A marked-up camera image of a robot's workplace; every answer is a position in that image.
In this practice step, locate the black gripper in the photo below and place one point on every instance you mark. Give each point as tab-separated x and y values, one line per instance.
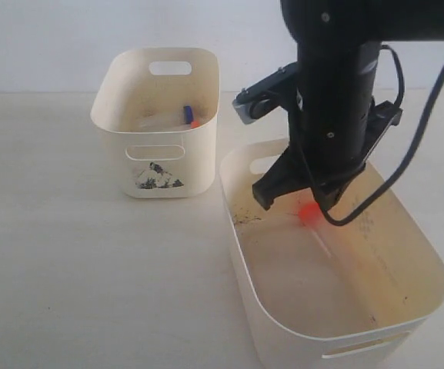
336	134

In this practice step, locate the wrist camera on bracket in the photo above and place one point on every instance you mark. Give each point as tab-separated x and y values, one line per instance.
277	90

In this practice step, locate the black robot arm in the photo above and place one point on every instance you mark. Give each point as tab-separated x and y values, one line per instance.
338	48

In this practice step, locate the orange-capped tube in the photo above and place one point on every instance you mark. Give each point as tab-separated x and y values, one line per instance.
311	217

